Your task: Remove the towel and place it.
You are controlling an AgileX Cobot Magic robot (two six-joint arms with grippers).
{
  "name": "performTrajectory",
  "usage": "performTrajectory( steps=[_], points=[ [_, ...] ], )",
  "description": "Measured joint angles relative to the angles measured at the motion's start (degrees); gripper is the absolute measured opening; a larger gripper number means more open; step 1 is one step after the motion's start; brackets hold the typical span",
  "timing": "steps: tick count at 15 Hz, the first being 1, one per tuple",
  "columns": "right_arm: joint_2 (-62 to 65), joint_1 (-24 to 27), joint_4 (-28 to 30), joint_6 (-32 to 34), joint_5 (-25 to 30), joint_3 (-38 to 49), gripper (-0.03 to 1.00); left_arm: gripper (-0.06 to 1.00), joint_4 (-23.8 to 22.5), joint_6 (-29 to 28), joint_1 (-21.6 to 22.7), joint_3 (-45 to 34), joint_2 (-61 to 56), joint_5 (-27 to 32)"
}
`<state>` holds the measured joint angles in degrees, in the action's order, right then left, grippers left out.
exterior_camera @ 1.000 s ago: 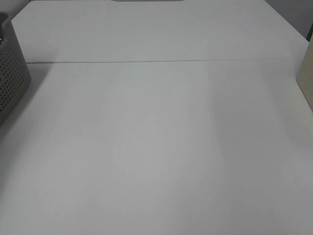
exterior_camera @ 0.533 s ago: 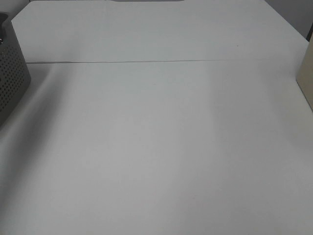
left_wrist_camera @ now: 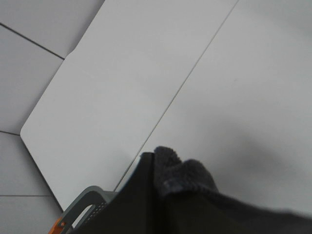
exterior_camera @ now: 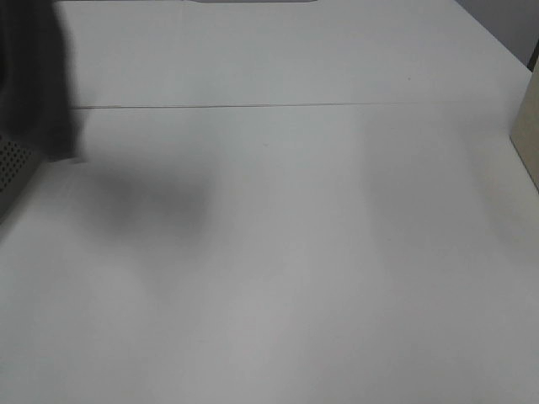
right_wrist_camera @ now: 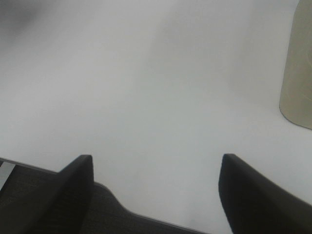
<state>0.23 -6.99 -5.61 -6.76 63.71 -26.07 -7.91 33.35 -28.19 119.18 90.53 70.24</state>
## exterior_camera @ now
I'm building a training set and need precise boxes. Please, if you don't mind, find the dark navy towel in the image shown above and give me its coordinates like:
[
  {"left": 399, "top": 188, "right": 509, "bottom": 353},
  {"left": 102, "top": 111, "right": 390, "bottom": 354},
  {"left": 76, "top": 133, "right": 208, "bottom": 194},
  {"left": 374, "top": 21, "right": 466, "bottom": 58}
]
[{"left": 1, "top": 1, "right": 79, "bottom": 162}]

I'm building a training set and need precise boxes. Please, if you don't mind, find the grey perforated laundry basket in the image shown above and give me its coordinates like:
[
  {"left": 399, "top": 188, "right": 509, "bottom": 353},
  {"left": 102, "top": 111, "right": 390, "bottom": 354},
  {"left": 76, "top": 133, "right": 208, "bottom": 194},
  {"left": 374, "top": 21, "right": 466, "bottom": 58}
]
[{"left": 0, "top": 135, "right": 42, "bottom": 222}]

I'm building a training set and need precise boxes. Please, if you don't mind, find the beige box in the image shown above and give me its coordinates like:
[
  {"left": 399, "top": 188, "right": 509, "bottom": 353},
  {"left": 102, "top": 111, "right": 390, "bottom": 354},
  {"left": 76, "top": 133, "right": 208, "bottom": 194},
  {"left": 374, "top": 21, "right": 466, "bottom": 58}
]
[{"left": 510, "top": 66, "right": 539, "bottom": 189}]

